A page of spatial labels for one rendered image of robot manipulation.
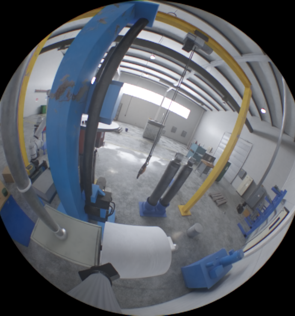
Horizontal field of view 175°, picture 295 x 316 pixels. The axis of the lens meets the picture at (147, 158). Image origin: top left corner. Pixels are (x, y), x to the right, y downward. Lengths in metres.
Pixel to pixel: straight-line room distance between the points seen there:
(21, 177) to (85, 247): 0.33
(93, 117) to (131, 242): 0.63
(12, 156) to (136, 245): 0.38
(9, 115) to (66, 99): 0.41
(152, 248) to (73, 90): 0.71
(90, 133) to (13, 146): 0.53
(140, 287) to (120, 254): 1.83
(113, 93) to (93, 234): 0.70
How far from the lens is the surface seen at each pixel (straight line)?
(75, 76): 0.55
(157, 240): 0.40
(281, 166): 10.46
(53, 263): 2.23
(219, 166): 2.50
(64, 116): 0.55
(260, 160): 10.59
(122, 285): 2.09
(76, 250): 0.45
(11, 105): 0.18
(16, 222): 2.10
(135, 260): 0.37
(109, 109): 0.60
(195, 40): 2.10
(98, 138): 1.21
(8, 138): 0.18
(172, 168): 1.67
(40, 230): 0.52
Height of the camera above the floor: 2.01
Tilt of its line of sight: 24 degrees down
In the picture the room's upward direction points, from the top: 23 degrees clockwise
